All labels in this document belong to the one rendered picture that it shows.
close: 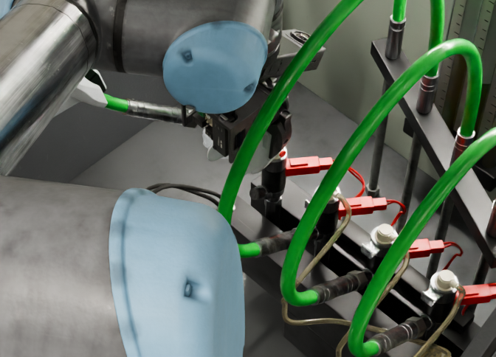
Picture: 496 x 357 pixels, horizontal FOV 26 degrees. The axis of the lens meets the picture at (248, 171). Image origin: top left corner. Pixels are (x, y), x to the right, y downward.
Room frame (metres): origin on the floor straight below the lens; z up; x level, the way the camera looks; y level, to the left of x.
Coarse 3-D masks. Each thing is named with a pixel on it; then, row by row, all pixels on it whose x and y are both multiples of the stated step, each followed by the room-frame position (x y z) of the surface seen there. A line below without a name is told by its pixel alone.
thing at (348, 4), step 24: (360, 0) 0.70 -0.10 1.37; (432, 0) 0.79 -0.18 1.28; (336, 24) 0.68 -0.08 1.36; (432, 24) 0.80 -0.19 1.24; (312, 48) 0.66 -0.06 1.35; (432, 48) 0.80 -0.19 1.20; (288, 72) 0.65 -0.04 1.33; (432, 72) 0.80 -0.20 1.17; (432, 96) 0.80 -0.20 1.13; (264, 120) 0.62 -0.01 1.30; (240, 168) 0.60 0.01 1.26; (264, 240) 0.63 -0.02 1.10; (288, 240) 0.64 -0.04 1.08
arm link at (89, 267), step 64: (0, 192) 0.30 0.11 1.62; (64, 192) 0.30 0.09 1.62; (128, 192) 0.30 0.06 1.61; (0, 256) 0.26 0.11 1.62; (64, 256) 0.26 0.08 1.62; (128, 256) 0.26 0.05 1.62; (192, 256) 0.26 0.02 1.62; (0, 320) 0.23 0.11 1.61; (64, 320) 0.23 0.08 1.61; (128, 320) 0.23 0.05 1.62; (192, 320) 0.23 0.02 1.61
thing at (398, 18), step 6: (396, 0) 0.89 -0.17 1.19; (402, 0) 0.89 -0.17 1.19; (396, 6) 0.89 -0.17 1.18; (402, 6) 0.89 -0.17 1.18; (396, 12) 0.89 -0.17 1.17; (402, 12) 0.89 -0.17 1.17; (390, 18) 0.89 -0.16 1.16; (396, 18) 0.89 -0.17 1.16; (402, 18) 0.89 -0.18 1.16; (390, 24) 0.89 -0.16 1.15; (396, 24) 0.88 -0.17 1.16; (402, 24) 0.89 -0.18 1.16; (108, 96) 0.76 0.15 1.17; (108, 102) 0.76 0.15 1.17; (114, 102) 0.76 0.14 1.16; (120, 102) 0.77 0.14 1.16; (126, 102) 0.77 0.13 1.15; (108, 108) 0.76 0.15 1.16; (114, 108) 0.76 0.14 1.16; (120, 108) 0.76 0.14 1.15; (126, 108) 0.76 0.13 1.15
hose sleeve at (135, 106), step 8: (128, 104) 0.77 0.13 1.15; (136, 104) 0.77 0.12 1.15; (144, 104) 0.78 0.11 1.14; (152, 104) 0.78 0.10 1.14; (128, 112) 0.76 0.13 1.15; (136, 112) 0.76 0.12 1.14; (144, 112) 0.77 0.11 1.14; (152, 112) 0.77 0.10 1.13; (160, 112) 0.78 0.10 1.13; (168, 112) 0.78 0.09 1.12; (176, 112) 0.79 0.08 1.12; (160, 120) 0.78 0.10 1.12; (168, 120) 0.78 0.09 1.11; (176, 120) 0.78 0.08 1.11
